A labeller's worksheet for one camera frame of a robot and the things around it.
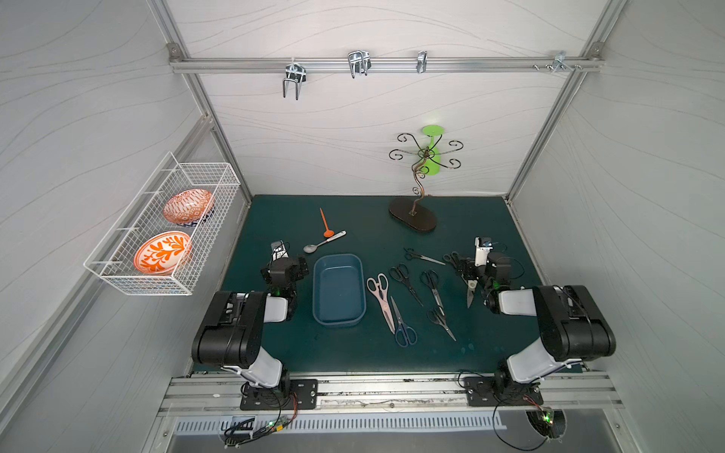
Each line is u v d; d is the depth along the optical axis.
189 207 0.73
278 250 0.81
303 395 0.74
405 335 0.83
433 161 0.89
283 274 0.72
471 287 0.93
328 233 1.08
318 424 0.70
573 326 0.47
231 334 0.47
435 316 0.88
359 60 0.76
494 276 0.74
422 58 0.72
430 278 0.96
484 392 0.73
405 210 1.15
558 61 0.77
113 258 0.56
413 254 1.02
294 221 1.18
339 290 0.93
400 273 0.98
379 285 0.94
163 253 0.63
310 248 1.04
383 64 0.81
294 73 0.78
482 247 0.84
